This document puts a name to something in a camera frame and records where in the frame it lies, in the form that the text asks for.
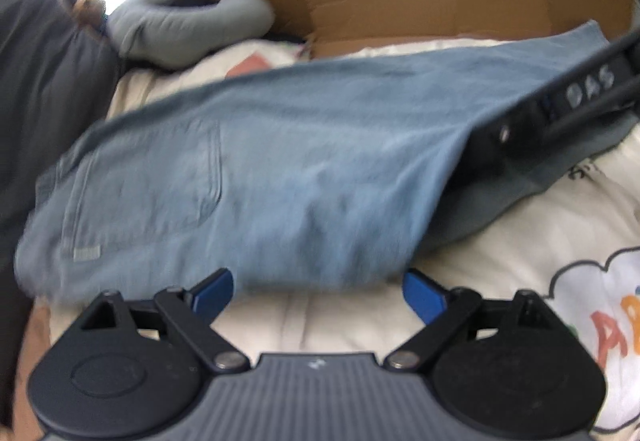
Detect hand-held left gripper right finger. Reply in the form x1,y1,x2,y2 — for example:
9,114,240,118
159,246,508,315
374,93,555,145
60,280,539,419
384,269,561,374

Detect brown plush toy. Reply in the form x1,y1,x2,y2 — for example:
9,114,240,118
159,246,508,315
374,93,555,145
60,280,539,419
60,0,108,29

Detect cream printed bed sheet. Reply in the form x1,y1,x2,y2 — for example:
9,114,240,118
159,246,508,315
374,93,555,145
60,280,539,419
30,38,640,437

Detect grey curved pillow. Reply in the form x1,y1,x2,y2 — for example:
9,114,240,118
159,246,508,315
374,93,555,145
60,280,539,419
107,0,276,69

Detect dark grey duvet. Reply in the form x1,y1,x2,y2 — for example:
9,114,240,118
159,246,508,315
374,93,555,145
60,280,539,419
0,0,126,357

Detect light blue denim pants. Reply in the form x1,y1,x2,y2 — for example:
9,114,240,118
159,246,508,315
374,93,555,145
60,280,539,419
15,20,640,307

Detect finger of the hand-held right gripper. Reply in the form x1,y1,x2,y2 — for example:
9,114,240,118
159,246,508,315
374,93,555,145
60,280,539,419
462,93,548,174

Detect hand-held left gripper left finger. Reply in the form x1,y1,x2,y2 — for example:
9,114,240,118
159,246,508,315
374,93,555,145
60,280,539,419
80,267,251,376

